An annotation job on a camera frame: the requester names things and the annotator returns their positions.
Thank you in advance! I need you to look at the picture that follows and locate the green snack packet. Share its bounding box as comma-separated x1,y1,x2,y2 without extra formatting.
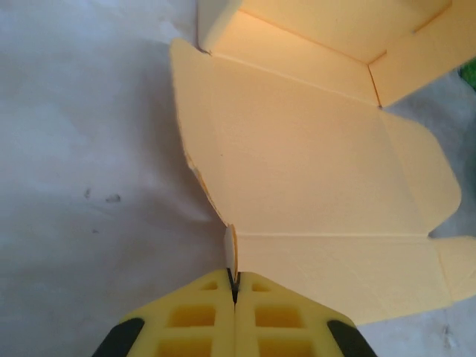
458,59,476,91

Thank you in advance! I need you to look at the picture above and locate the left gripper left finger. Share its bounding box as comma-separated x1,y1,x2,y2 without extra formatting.
91,268,237,357

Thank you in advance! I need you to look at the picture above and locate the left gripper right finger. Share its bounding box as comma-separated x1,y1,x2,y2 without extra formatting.
234,271,377,357

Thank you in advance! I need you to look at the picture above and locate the orange paper box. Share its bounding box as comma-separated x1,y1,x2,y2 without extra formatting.
170,0,476,329

